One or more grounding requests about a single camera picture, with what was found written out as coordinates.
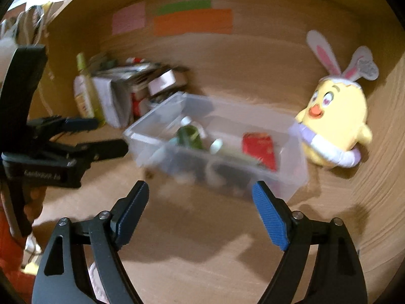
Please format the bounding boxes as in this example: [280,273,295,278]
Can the orange sticky note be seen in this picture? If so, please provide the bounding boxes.
[153,8,233,36]

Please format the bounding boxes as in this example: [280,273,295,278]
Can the red packet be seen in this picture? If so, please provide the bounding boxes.
[242,132,277,172]

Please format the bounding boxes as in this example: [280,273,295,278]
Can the light blue white bottle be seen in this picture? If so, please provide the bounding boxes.
[148,137,178,167]

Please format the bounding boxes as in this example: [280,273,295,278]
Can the pink sticky note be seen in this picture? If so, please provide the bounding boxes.
[111,2,146,35]

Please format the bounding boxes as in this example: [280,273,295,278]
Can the small pink white box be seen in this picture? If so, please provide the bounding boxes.
[147,69,188,96]

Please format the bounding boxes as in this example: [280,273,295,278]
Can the yellow-green spray bottle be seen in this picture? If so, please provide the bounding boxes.
[73,52,105,127]

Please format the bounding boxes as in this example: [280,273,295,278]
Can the red box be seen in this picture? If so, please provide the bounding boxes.
[131,92,149,118]

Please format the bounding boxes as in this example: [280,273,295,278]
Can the white paper boxes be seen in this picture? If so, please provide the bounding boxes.
[92,77,132,128]

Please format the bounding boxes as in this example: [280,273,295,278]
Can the clear plastic storage bin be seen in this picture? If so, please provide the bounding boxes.
[124,93,309,200]

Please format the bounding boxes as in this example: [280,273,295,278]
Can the green sticky note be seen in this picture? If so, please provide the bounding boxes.
[156,0,211,16]

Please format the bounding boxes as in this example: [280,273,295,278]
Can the stack of papers and books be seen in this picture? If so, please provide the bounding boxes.
[92,61,189,88]

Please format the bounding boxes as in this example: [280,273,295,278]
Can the pink braided bracelet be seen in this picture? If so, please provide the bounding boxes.
[87,260,110,304]

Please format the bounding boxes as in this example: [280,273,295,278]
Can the yellow chick bunny plush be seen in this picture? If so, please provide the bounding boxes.
[295,30,379,168]

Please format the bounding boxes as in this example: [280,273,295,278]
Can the dark green dropper bottle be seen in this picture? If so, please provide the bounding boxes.
[176,125,203,150]

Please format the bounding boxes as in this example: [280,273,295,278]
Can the white green Ninino tube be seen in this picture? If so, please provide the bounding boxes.
[209,139,261,165]

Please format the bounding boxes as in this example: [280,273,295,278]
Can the white bowl of marbles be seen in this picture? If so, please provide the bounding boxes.
[148,93,175,109]

